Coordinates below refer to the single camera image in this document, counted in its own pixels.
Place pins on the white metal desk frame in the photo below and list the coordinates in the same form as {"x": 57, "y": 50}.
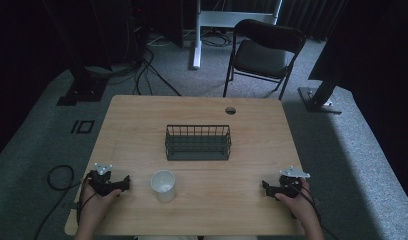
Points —
{"x": 197, "y": 40}

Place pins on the black metal stand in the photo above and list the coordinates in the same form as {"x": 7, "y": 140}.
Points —
{"x": 320, "y": 100}
{"x": 83, "y": 88}

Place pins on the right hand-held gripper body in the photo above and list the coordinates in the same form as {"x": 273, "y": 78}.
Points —
{"x": 288, "y": 186}

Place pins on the dark curtain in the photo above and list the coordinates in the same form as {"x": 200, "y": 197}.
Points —
{"x": 308, "y": 16}

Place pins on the person's right hand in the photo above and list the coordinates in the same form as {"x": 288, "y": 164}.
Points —
{"x": 300, "y": 206}

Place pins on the person's left hand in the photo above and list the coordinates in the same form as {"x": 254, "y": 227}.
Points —
{"x": 93, "y": 208}

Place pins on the wooden table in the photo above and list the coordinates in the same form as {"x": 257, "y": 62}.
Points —
{"x": 198, "y": 206}

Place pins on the white cup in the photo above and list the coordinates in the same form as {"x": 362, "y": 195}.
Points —
{"x": 163, "y": 185}

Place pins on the black folding chair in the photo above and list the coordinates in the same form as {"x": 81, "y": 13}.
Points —
{"x": 263, "y": 55}

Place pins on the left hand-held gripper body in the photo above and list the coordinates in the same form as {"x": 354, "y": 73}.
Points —
{"x": 103, "y": 186}

